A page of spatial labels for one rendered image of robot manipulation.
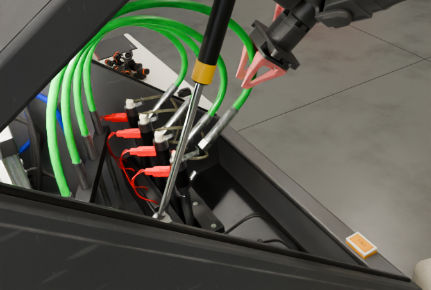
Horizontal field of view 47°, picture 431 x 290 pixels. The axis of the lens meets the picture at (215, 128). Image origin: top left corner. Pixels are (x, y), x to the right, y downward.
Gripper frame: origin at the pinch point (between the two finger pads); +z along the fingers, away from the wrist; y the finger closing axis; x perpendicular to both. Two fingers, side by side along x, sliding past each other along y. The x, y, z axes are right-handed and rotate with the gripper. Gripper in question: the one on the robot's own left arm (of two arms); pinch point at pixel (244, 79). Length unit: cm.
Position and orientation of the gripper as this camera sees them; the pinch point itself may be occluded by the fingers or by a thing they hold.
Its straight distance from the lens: 89.7
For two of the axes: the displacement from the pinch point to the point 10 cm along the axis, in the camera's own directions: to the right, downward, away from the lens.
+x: 7.3, 3.0, 6.1
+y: 3.0, 6.6, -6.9
